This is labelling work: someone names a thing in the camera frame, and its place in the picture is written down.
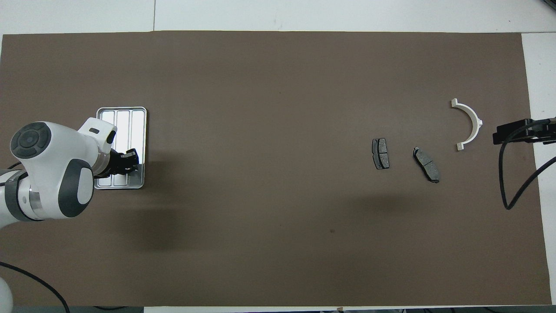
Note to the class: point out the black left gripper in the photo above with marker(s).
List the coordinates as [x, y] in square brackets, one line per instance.
[117, 163]

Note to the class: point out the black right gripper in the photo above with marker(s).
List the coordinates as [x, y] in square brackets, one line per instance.
[547, 137]

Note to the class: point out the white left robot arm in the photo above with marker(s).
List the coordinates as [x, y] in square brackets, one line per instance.
[47, 174]

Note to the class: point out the silver metal tray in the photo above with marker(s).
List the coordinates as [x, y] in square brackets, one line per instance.
[124, 126]

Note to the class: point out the dark curved brake pad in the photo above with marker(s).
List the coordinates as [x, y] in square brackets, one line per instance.
[426, 165]

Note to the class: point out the dark rectangular brake pad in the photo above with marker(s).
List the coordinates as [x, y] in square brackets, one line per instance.
[381, 154]

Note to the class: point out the brown table mat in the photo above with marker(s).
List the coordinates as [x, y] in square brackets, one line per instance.
[278, 65]

